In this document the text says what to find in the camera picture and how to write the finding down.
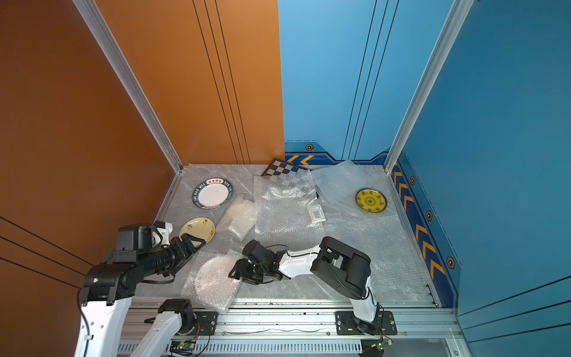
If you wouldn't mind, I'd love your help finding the bubble wrap of yellow plate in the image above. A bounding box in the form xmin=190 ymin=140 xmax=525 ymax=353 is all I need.
xmin=321 ymin=196 xmax=434 ymax=305

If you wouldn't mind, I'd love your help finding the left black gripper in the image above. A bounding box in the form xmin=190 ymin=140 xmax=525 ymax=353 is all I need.
xmin=141 ymin=231 xmax=207 ymax=276

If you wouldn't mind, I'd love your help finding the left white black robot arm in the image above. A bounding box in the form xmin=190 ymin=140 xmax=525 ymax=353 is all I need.
xmin=74 ymin=221 xmax=215 ymax=356

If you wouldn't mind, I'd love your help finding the right green circuit board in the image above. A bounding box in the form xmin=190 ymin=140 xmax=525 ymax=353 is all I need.
xmin=359 ymin=338 xmax=393 ymax=357

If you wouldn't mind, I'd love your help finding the aluminium corner post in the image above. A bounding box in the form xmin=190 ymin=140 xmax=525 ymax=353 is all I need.
xmin=73 ymin=0 xmax=183 ymax=174
xmin=384 ymin=0 xmax=474 ymax=175

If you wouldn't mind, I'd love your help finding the bubble wrapped plate far left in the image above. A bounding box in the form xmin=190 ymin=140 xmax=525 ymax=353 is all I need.
xmin=217 ymin=194 xmax=257 ymax=242

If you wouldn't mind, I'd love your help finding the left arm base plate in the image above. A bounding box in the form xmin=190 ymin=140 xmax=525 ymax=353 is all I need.
xmin=174 ymin=311 xmax=219 ymax=339

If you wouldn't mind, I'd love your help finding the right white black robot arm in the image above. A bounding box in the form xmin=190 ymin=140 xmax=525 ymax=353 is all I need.
xmin=228 ymin=237 xmax=382 ymax=336

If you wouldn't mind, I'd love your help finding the bubble wrap of green plate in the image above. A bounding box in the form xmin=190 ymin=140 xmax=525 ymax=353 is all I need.
xmin=312 ymin=161 xmax=373 ymax=203

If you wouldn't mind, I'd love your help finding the aluminium front rail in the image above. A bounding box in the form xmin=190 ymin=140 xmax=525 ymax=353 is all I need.
xmin=86 ymin=300 xmax=465 ymax=342

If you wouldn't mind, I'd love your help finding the left aluminium corner post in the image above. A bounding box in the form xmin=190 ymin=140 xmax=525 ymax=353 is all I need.
xmin=73 ymin=0 xmax=183 ymax=174

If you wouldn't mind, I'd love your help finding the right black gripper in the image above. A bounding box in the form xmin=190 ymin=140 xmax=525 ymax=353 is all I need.
xmin=225 ymin=258 xmax=269 ymax=286

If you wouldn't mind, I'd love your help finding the yellow dinner plate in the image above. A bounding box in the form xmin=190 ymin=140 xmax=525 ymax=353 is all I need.
xmin=355 ymin=187 xmax=388 ymax=214

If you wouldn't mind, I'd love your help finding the left green circuit board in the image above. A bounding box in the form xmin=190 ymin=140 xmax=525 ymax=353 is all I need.
xmin=167 ymin=340 xmax=196 ymax=356

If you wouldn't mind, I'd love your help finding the bubble pink plate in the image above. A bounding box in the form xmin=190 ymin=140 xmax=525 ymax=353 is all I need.
xmin=181 ymin=250 xmax=243 ymax=314

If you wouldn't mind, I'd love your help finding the bubble white blue plate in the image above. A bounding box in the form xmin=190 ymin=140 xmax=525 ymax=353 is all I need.
xmin=192 ymin=178 xmax=233 ymax=210

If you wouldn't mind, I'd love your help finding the white vented cable duct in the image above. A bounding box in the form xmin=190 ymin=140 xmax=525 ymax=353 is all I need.
xmin=117 ymin=341 xmax=363 ymax=356

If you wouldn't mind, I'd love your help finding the bubble item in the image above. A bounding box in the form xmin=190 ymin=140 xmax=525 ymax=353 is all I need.
xmin=254 ymin=170 xmax=324 ymax=250

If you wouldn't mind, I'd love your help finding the right aluminium corner post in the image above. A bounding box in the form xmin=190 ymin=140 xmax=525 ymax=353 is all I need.
xmin=384 ymin=0 xmax=474 ymax=175

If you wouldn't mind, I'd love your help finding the cream dinner plate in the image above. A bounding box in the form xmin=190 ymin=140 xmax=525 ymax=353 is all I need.
xmin=179 ymin=217 xmax=216 ymax=243

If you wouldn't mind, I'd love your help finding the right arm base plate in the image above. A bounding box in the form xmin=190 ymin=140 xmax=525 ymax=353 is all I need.
xmin=334 ymin=311 xmax=398 ymax=337

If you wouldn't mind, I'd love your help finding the black white checkerboard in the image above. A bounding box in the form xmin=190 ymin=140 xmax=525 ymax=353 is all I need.
xmin=261 ymin=159 xmax=306 ymax=177

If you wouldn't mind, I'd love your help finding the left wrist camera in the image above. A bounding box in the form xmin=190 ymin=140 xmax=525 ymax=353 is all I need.
xmin=150 ymin=221 xmax=173 ymax=248

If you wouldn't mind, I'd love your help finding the green circuit board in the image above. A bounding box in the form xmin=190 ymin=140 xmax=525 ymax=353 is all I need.
xmin=359 ymin=338 xmax=393 ymax=357
xmin=167 ymin=340 xmax=196 ymax=356

